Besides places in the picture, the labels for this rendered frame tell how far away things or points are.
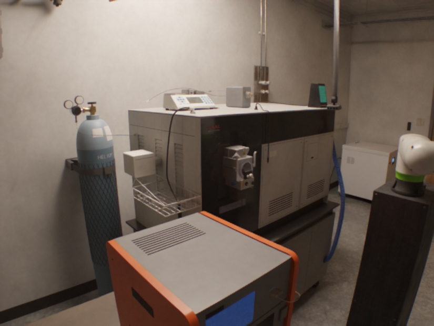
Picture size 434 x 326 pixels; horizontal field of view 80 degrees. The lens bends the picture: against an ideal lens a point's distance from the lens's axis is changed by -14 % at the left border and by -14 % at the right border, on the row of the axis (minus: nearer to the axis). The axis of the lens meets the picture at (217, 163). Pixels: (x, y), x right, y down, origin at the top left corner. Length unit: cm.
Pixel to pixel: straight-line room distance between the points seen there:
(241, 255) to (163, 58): 193
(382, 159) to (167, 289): 391
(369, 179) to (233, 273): 385
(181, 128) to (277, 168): 61
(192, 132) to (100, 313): 84
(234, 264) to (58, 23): 187
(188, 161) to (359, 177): 347
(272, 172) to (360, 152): 291
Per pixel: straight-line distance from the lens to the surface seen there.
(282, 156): 169
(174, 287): 70
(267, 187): 163
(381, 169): 437
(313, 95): 210
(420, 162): 117
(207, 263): 78
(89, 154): 186
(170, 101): 161
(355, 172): 453
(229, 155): 134
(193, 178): 132
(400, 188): 137
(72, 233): 237
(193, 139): 128
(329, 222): 228
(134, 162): 144
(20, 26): 216
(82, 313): 134
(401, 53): 495
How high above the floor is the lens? 155
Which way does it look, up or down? 14 degrees down
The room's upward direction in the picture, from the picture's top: straight up
